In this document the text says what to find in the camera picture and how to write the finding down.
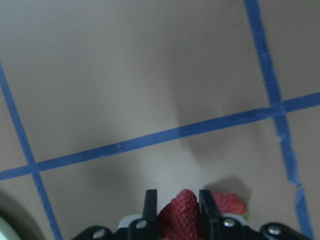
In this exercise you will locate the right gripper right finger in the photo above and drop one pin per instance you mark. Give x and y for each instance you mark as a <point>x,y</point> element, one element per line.
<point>210,216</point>

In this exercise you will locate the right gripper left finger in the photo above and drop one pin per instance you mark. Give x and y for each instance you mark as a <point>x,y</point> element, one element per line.
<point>150,215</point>

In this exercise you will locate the red strawberry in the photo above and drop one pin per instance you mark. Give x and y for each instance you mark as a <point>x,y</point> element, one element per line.
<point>230,203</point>
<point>180,219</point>

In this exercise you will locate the light green plate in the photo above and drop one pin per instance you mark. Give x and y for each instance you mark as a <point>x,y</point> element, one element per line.
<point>6,232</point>

